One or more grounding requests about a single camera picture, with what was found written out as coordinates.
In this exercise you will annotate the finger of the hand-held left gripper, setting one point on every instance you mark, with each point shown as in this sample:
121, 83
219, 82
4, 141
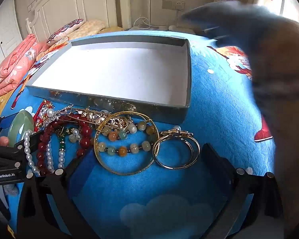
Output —
31, 142
0, 127

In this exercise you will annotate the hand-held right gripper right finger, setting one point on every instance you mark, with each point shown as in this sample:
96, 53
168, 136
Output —
209, 154

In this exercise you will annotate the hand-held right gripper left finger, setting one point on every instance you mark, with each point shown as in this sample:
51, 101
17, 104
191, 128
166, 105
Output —
64, 173

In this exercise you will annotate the green jade bangle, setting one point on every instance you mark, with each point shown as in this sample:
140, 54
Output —
20, 127

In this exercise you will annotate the large gold bangle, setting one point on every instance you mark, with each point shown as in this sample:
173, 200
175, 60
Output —
102, 159

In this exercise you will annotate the gold bangle with pearls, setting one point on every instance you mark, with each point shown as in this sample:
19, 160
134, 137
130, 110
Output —
164, 164

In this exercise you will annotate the grey cardboard box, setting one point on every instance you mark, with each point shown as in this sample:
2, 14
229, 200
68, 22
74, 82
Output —
119, 69

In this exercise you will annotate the pink folded quilt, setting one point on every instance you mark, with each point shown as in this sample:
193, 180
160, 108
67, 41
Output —
15, 62

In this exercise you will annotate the gold filigree ornament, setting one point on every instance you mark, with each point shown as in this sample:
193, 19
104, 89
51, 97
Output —
115, 123

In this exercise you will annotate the blue printed blanket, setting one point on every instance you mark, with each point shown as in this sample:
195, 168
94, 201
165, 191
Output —
144, 204

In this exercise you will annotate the white wardrobe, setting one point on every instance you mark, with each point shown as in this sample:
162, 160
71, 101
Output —
3, 37

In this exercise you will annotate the patterned pillow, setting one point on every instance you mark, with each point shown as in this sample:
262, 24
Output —
64, 31

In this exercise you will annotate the yellow pillow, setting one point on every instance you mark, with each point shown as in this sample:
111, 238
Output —
89, 28

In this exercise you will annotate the white headboard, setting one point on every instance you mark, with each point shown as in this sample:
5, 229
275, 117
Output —
72, 5

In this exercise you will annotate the white lamp pole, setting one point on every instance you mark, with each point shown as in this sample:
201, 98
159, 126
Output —
149, 2

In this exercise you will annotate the wall socket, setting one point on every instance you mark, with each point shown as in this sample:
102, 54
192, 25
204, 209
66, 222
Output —
173, 5

